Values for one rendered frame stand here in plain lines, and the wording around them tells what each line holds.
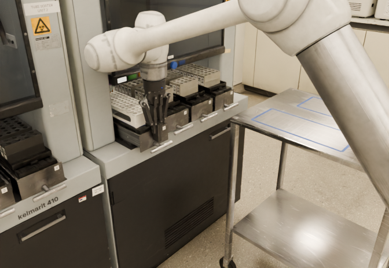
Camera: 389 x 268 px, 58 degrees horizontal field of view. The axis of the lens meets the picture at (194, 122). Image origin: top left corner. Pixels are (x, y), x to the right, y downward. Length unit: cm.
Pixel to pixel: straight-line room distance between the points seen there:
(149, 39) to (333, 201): 174
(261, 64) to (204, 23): 281
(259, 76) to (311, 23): 316
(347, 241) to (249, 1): 128
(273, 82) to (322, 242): 228
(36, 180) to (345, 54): 89
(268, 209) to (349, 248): 38
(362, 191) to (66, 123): 190
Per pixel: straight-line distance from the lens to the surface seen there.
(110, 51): 99
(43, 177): 114
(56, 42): 114
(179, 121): 142
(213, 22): 91
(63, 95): 118
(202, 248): 194
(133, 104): 134
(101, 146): 133
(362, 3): 320
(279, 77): 362
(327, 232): 171
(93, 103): 125
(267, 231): 164
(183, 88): 150
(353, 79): 63
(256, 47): 370
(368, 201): 246
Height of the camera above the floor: 138
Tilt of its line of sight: 26 degrees down
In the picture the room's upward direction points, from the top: straight up
